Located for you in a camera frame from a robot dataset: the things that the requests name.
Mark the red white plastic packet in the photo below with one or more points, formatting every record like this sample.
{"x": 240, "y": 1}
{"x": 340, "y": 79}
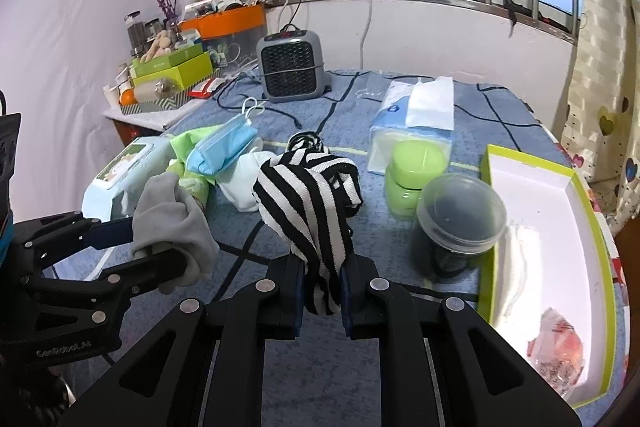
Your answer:
{"x": 557, "y": 347}

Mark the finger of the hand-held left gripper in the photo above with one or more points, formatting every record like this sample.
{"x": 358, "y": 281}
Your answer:
{"x": 160, "y": 274}
{"x": 115, "y": 232}

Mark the green microfibre cloth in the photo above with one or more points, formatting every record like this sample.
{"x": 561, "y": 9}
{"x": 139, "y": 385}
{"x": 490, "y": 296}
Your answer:
{"x": 187, "y": 144}

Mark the green plastic jar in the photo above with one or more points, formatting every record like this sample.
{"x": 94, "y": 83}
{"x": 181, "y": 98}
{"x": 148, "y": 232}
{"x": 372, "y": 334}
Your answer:
{"x": 415, "y": 162}

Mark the blue white tissue pack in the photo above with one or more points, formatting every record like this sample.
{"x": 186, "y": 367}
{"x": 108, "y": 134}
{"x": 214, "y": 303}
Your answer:
{"x": 400, "y": 117}

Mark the clear plastic bin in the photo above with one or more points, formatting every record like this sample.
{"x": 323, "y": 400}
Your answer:
{"x": 240, "y": 49}

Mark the orange storage box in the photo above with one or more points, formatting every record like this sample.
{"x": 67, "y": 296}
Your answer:
{"x": 225, "y": 22}

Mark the pale green patterned sock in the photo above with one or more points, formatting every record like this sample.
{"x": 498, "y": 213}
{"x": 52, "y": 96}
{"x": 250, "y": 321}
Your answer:
{"x": 195, "y": 187}

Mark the light blue wet wipes pack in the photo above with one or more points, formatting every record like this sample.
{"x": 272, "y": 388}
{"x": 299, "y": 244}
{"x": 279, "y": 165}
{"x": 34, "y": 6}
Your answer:
{"x": 120, "y": 172}

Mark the beige plush toy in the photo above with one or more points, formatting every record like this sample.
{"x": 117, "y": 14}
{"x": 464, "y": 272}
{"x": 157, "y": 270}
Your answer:
{"x": 160, "y": 44}

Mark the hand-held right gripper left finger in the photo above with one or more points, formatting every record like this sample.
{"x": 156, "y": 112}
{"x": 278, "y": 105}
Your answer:
{"x": 292, "y": 307}

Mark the black hook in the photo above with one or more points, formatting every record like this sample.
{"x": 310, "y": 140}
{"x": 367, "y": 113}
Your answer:
{"x": 511, "y": 4}

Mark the lime green box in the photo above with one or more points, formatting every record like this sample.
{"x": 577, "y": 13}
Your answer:
{"x": 190, "y": 74}

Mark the light grey sock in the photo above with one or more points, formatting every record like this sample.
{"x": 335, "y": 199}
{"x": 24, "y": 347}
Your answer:
{"x": 185, "y": 222}

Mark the glass jar black lid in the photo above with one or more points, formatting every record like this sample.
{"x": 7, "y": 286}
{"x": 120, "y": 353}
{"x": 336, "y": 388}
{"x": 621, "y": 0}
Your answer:
{"x": 152, "y": 31}
{"x": 133, "y": 34}

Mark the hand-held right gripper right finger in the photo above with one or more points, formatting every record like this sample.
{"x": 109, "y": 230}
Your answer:
{"x": 350, "y": 307}

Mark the white glove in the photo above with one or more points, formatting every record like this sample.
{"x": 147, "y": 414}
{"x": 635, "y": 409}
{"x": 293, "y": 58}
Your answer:
{"x": 245, "y": 182}

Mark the grey space heater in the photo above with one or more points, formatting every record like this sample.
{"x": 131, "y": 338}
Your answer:
{"x": 292, "y": 67}

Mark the heart print curtain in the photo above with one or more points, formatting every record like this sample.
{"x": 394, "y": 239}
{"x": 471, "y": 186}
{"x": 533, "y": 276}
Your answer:
{"x": 600, "y": 82}

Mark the orange fruit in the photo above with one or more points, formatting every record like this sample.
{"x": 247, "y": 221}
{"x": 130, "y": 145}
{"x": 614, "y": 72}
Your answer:
{"x": 127, "y": 97}

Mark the red white snack packet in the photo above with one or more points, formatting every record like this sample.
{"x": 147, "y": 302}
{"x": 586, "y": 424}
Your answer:
{"x": 207, "y": 88}

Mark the green edged cardboard box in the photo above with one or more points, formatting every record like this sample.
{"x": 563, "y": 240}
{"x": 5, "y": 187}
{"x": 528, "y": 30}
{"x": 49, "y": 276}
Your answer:
{"x": 540, "y": 217}

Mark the clear round plastic container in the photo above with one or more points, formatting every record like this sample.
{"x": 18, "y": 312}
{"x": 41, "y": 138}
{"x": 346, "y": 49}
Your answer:
{"x": 460, "y": 212}

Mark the chevron patterned box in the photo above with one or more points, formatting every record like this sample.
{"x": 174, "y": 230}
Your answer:
{"x": 155, "y": 104}

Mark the blue face masks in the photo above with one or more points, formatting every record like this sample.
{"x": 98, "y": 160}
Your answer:
{"x": 220, "y": 147}

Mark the black white striped sock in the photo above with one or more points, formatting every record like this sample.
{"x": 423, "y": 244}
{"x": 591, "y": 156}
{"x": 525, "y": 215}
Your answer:
{"x": 305, "y": 192}

